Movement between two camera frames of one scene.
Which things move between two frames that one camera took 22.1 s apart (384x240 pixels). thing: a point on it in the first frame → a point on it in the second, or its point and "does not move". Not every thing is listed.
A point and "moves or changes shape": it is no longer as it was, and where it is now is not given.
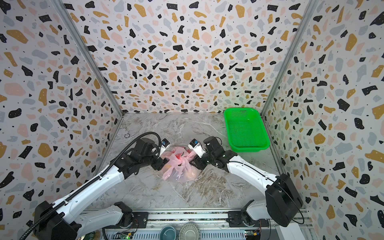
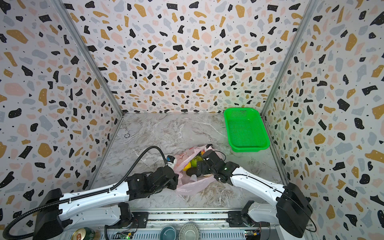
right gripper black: [198, 162] → [207, 160]
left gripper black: [160, 163] → [175, 181]
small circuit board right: [252, 234] does not move
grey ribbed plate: [189, 232] does not move
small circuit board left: [123, 235] does not move
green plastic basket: [246, 130] does not move
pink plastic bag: [178, 168] moves or changes shape
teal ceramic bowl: [168, 233] does not move
